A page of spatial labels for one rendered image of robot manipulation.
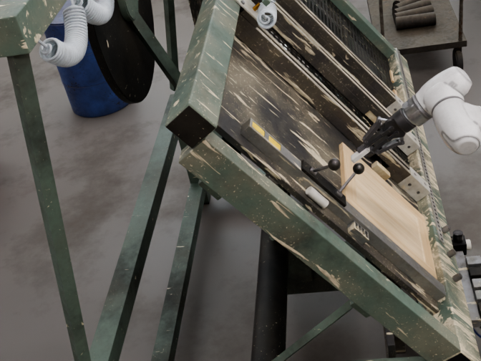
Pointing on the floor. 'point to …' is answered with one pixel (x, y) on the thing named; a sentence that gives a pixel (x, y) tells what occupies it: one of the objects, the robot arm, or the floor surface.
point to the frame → (265, 351)
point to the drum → (84, 79)
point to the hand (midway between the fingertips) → (360, 153)
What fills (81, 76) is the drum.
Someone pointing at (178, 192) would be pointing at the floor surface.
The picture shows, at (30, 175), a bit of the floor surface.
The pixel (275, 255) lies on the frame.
